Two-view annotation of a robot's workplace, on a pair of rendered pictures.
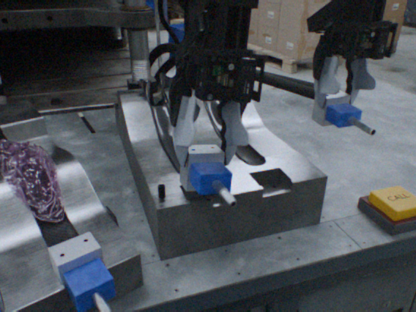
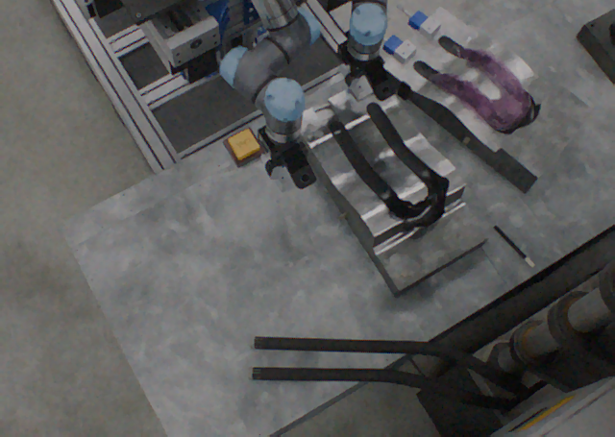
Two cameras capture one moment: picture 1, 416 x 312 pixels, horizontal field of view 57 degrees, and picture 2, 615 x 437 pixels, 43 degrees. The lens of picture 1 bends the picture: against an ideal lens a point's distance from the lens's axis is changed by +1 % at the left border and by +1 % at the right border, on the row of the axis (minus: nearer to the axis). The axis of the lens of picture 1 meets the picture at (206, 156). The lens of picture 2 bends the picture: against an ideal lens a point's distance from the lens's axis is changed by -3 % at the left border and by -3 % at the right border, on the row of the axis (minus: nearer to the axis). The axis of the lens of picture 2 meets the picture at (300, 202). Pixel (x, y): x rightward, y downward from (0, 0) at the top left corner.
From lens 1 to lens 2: 2.04 m
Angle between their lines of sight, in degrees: 82
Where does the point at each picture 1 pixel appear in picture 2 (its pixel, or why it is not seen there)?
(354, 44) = not seen: hidden behind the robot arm
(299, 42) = not seen: outside the picture
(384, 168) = (234, 208)
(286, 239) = not seen: hidden behind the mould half
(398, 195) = (242, 144)
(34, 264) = (423, 52)
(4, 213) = (455, 68)
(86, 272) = (395, 44)
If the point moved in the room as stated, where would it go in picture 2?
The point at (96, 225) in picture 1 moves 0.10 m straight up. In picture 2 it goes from (410, 79) to (417, 59)
